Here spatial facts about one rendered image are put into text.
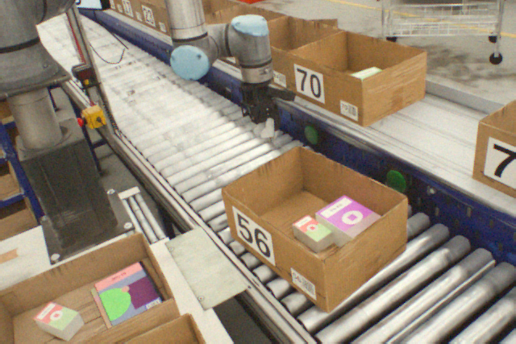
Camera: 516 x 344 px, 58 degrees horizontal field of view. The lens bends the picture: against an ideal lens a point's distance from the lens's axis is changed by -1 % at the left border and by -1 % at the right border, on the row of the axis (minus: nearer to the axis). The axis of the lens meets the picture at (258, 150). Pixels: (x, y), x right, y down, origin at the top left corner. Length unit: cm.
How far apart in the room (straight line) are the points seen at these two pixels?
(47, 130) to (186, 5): 54
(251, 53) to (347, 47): 76
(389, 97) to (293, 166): 40
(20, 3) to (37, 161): 41
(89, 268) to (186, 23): 69
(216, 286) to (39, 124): 64
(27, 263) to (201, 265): 54
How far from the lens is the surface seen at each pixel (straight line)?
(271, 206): 142
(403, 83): 161
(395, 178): 140
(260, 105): 130
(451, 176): 131
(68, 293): 139
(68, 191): 144
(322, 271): 105
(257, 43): 124
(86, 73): 192
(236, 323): 214
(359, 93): 150
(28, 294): 138
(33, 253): 160
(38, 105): 137
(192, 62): 113
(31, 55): 132
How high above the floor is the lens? 165
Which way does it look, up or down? 31 degrees down
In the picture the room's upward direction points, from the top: 10 degrees counter-clockwise
